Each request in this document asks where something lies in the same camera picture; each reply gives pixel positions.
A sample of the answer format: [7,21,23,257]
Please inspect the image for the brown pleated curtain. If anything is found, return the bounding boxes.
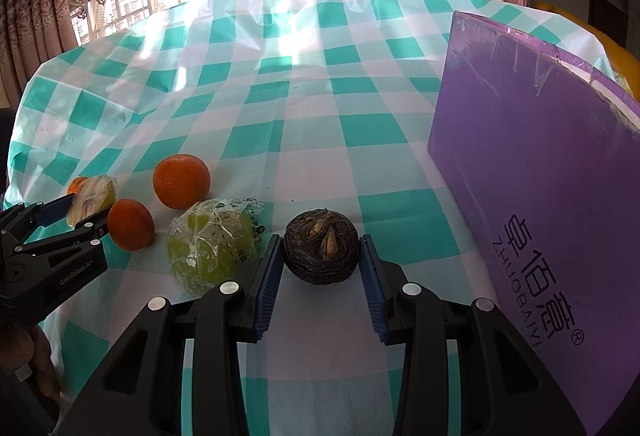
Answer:
[0,0,81,82]

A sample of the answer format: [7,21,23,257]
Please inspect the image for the dark wooden door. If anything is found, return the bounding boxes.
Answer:
[587,0,628,47]

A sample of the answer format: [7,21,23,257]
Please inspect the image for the yellow leather sofa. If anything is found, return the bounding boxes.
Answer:
[535,0,640,87]

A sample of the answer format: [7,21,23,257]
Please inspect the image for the teal white checkered tablecloth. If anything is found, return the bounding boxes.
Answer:
[2,0,621,436]

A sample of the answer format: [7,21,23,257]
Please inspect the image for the small green pear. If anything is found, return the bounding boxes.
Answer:
[166,197,266,297]

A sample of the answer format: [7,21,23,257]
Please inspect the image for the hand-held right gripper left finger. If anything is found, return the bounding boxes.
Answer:
[59,235,284,436]

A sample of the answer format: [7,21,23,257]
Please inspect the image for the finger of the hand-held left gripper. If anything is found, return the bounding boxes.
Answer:
[0,194,76,244]
[22,209,111,257]

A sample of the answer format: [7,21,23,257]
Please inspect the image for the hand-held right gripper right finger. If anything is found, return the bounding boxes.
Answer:
[359,235,586,436]

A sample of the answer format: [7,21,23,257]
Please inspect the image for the yellow pear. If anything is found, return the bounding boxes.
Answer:
[66,175,119,226]

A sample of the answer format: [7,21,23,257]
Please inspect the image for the purple cardboard box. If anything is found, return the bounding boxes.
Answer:
[427,10,640,436]

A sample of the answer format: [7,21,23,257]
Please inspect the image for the person's left hand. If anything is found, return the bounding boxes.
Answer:
[0,323,66,407]

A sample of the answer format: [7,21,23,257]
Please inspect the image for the dark brown water chestnut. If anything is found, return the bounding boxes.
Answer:
[283,209,360,286]

